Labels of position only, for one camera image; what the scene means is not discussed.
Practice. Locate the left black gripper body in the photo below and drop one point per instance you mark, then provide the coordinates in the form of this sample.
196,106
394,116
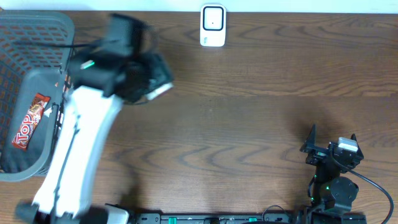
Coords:
145,73

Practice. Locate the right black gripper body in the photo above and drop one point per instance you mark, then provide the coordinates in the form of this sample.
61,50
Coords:
317,155

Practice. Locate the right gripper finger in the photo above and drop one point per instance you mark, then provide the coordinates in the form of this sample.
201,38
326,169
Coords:
309,143
359,152

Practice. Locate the red Top chocolate bar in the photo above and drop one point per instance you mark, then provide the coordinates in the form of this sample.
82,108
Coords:
30,121

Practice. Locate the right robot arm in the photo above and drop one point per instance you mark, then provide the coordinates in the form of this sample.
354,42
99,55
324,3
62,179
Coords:
330,193

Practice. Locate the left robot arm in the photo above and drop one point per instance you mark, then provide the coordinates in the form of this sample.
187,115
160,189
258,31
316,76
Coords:
105,75

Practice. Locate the grey plastic basket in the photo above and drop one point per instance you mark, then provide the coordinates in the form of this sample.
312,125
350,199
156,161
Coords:
35,50

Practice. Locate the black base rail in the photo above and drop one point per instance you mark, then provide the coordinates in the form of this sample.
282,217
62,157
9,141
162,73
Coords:
276,217

